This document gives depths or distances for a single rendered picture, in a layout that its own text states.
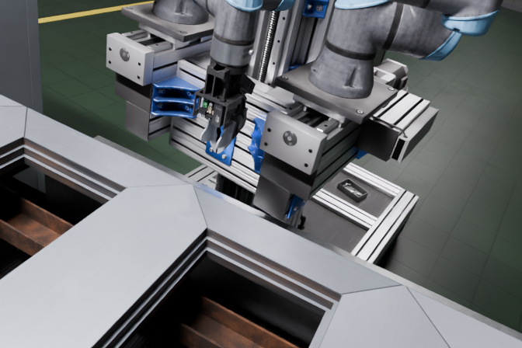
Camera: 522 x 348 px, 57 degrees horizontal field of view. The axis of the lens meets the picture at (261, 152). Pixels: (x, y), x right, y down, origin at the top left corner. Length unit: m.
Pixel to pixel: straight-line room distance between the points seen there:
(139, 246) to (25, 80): 1.00
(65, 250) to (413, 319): 0.57
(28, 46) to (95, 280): 1.04
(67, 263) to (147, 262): 0.12
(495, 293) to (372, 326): 1.70
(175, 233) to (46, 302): 0.24
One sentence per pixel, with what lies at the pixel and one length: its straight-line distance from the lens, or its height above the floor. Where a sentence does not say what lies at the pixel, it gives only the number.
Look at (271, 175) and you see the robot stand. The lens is 1.12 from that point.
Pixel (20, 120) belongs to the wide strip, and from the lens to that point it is 1.17.
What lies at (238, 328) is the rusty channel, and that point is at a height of 0.69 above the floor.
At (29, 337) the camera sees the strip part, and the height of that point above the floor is 0.87.
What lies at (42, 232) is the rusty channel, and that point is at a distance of 1.15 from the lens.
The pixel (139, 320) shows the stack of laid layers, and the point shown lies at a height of 0.83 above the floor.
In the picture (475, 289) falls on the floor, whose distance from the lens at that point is 2.45.
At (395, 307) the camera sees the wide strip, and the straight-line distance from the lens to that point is 0.87.
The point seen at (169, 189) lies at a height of 0.87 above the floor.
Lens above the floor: 1.46
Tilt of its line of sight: 32 degrees down
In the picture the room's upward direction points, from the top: 13 degrees clockwise
